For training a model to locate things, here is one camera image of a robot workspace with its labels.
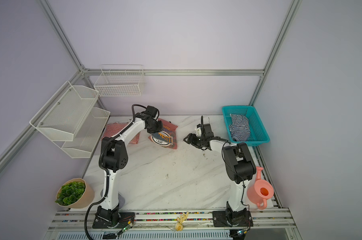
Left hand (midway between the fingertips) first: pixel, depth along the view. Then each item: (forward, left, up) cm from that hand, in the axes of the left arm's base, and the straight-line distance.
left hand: (160, 129), depth 100 cm
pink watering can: (-40, -54, +2) cm, 68 cm away
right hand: (-7, -18, -2) cm, 19 cm away
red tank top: (-4, -4, -3) cm, 6 cm away
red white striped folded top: (+3, +35, -4) cm, 35 cm away
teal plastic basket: (0, -69, -4) cm, 69 cm away
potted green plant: (-42, +37, 0) cm, 56 cm away
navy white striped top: (+8, -58, -7) cm, 59 cm away
